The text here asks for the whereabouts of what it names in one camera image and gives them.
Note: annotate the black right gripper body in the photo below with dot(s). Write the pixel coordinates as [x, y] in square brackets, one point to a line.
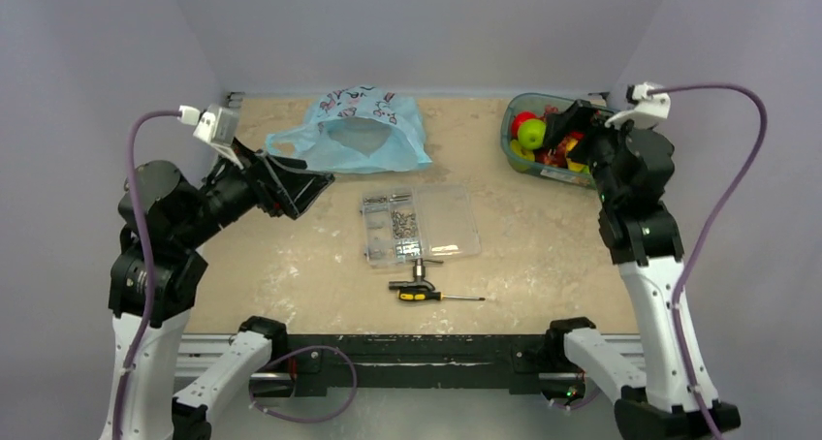
[592, 133]

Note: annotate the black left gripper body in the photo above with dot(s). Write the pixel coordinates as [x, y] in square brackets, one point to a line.
[232, 191]

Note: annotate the light blue printed plastic bag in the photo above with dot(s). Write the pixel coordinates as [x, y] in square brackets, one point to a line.
[357, 130]

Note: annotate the red fake grape bunch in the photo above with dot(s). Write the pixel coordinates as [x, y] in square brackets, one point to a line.
[565, 143]

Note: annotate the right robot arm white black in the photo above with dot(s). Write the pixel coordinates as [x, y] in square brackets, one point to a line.
[672, 396]

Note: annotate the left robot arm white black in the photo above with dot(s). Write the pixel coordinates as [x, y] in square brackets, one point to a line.
[154, 283]

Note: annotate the yellow fake pear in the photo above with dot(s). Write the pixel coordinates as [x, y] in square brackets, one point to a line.
[576, 167]

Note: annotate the red fake apple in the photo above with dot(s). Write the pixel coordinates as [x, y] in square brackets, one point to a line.
[517, 122]

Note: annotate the yellow fake starfruit slice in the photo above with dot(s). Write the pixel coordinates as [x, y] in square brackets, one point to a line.
[522, 157]

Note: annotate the teal transparent plastic bin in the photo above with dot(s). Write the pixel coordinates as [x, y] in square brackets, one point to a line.
[540, 104]

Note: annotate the clear plastic screw organizer box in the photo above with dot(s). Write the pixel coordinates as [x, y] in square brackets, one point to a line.
[407, 223]

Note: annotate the black metal hand tool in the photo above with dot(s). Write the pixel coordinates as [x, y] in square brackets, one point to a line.
[419, 276]

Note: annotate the yellow black screwdriver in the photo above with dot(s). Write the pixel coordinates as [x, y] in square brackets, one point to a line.
[425, 295]

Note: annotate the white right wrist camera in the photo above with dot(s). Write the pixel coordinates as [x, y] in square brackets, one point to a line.
[650, 107]

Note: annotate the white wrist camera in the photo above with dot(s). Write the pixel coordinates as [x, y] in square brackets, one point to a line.
[216, 126]
[650, 107]

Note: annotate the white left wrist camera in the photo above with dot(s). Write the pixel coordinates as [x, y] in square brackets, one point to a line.
[216, 126]

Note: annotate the aluminium frame rail left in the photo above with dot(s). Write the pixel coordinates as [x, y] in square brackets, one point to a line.
[234, 100]

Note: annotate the aluminium frame rail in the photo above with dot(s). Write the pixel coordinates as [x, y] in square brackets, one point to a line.
[199, 351]
[234, 100]

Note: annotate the aluminium frame rail front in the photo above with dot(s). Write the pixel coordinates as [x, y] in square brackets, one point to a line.
[199, 351]

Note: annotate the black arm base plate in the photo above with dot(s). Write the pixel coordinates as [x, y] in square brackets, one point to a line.
[515, 363]

